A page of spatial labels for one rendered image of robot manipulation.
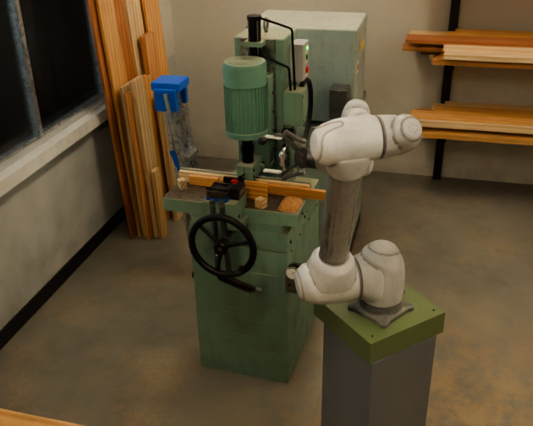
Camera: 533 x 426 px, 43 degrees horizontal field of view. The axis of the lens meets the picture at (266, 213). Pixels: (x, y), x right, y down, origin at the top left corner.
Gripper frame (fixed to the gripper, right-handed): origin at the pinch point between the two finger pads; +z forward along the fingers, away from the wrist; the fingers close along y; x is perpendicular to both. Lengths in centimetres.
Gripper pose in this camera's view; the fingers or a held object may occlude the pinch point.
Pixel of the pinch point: (267, 153)
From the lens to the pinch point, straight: 263.1
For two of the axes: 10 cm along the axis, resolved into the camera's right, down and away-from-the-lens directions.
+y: 0.4, -9.5, -3.2
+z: -9.5, -1.3, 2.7
